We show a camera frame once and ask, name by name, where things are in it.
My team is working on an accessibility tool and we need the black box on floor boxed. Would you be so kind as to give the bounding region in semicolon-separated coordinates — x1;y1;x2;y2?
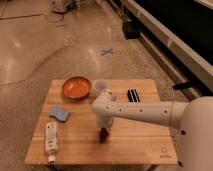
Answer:
122;22;140;39

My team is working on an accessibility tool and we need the black rectangular block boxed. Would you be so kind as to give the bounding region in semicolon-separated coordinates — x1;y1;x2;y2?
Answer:
127;89;140;102

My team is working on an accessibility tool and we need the dark red chili pepper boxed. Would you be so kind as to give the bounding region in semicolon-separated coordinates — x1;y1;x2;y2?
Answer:
99;128;109;143

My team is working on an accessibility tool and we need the wooden table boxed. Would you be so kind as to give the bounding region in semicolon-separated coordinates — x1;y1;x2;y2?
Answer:
25;80;177;165

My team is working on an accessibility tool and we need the white ceramic cup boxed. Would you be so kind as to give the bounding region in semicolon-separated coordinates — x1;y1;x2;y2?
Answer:
93;79;108;94

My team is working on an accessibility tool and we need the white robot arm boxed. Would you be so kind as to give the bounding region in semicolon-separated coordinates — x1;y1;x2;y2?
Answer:
92;90;213;171

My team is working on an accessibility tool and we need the white tube with label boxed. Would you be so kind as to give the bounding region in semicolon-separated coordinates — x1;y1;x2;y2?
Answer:
45;122;59;163

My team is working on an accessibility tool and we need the orange bowl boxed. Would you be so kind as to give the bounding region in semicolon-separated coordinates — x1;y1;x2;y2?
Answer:
62;76;91;99

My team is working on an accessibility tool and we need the blue sponge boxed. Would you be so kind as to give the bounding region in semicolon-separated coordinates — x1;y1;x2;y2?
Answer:
49;107;70;122

